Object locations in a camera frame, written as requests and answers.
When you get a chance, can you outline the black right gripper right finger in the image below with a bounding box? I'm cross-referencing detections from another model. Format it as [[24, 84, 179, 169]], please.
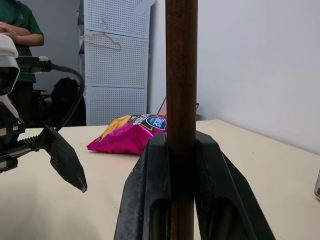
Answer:
[[192, 129, 276, 240]]

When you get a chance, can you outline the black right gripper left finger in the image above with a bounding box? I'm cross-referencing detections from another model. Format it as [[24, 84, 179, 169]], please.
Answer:
[[113, 132, 172, 240]]

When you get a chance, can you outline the person's bare hand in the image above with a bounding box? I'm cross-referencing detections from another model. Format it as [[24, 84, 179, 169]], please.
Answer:
[[0, 21, 21, 42]]

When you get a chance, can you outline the white perforated metal cabinet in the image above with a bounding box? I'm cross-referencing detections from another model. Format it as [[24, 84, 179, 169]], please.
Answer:
[[76, 0, 158, 127]]

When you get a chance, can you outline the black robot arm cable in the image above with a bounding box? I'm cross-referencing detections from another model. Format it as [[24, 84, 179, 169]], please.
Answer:
[[16, 55, 86, 132]]

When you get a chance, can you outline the green and white can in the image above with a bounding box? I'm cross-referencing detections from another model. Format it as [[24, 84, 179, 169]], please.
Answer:
[[313, 169, 320, 201]]

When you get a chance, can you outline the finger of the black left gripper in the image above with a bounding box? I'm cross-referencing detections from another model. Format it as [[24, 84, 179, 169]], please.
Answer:
[[36, 125, 88, 194]]

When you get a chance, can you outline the brown wooden pole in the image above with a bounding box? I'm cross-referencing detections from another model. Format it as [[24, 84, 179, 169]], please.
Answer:
[[165, 0, 199, 240]]

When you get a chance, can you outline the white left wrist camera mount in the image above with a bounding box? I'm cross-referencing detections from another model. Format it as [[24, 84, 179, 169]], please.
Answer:
[[0, 33, 21, 119]]

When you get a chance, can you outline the thin wire clothes hanger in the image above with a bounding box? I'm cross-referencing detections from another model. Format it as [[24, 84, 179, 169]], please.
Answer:
[[80, 32, 123, 52]]

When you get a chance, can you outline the black backpack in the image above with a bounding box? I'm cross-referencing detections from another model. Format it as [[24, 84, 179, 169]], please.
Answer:
[[50, 77, 86, 127]]

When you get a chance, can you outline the person in green shirt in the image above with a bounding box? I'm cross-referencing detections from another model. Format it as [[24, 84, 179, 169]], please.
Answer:
[[0, 0, 45, 127]]

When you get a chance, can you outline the pink chip bag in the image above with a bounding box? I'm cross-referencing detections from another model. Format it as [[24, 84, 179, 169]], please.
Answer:
[[86, 113, 169, 156]]

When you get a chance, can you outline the black office chair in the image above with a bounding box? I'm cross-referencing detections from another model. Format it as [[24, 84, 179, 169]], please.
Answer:
[[31, 88, 55, 121]]

